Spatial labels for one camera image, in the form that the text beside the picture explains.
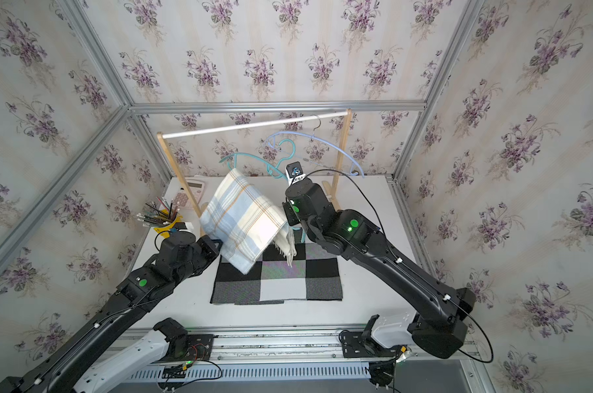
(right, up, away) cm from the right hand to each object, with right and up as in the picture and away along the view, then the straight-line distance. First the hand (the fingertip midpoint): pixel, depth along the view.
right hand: (299, 193), depth 65 cm
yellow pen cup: (-51, -10, +28) cm, 59 cm away
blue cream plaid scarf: (-15, -8, +3) cm, 17 cm away
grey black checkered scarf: (+6, -30, +24) cm, 38 cm away
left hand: (-21, -15, +8) cm, 27 cm away
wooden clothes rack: (+16, +13, +28) cm, 35 cm away
